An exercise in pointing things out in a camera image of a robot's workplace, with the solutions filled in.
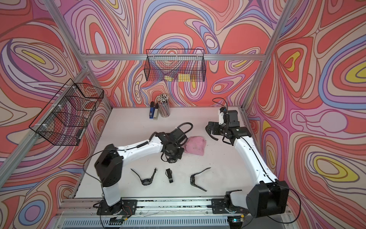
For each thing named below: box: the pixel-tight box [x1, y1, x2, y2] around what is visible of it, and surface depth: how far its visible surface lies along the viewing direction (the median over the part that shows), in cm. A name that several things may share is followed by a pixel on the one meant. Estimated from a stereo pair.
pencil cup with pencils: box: [156, 93, 171, 118], surface depth 106 cm
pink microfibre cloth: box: [184, 135, 207, 157], surface depth 95 cm
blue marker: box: [149, 101, 156, 119], surface depth 117 cm
